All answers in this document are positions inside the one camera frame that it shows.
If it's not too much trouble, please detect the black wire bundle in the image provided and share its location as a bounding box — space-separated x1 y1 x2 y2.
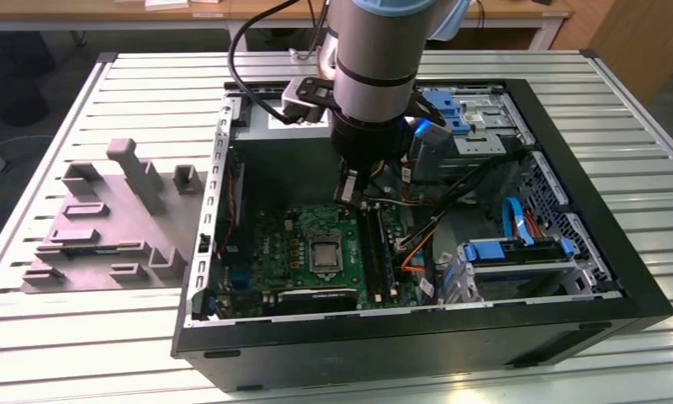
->
395 150 528 253

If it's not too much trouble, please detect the thin cable with metal plug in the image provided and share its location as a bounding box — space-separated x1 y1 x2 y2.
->
287 0 330 62

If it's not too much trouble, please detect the orange wire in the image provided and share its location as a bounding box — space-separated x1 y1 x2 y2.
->
399 231 435 277

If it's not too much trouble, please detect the grey parts rack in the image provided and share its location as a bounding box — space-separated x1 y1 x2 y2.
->
19 137 212 295

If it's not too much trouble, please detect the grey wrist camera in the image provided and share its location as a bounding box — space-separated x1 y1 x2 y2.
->
410 120 451 147

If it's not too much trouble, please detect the metal socket cover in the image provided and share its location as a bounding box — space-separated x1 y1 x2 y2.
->
308 232 348 281

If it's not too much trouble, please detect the white box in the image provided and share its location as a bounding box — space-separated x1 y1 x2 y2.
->
144 0 194 13

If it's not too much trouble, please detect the blue plastic drive latch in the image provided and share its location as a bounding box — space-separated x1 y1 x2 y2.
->
423 90 463 132

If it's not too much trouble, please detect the black graphics card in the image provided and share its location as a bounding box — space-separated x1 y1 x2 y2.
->
268 287 362 315

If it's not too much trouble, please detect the black open PC case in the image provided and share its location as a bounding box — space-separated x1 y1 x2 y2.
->
171 77 673 392

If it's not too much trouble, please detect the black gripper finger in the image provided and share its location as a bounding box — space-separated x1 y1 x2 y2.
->
334 166 372 207

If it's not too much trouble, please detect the metal disk bay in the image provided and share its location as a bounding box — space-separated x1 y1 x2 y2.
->
436 252 622 305

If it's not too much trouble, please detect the brown wooden cabinet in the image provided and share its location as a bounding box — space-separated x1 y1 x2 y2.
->
586 0 673 106

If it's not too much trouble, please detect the CPU socket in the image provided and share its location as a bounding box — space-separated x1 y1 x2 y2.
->
307 231 348 282

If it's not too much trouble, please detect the metal drive cage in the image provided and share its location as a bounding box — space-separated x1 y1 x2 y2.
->
412 89 538 184

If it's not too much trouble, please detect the silver square CPU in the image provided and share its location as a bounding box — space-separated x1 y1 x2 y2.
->
312 243 344 271

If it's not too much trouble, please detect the blue flat wire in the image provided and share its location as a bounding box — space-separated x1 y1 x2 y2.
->
500 196 539 247

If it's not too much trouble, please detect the small blue board connector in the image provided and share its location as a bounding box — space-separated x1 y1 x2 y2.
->
228 268 252 292

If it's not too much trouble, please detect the hard disk in blue carrier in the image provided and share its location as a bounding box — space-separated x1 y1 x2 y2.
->
460 237 575 265

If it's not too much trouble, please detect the black RAM slot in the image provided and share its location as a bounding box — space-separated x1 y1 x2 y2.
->
372 202 400 295
359 205 384 300

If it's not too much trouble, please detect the RAM stick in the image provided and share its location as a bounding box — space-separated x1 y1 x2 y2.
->
60 247 120 257

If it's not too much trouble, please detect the red wire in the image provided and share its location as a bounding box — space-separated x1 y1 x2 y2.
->
524 209 547 243

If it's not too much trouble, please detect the green motherboard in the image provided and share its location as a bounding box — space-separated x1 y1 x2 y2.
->
216 184 428 316

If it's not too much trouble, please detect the thick black camera cable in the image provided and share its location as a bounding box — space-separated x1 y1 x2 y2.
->
226 0 316 125

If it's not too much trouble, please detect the grey power supply unit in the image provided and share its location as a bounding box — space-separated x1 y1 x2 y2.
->
230 94 342 211

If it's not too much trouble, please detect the black office chair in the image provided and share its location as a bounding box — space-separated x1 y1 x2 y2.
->
0 31 58 127

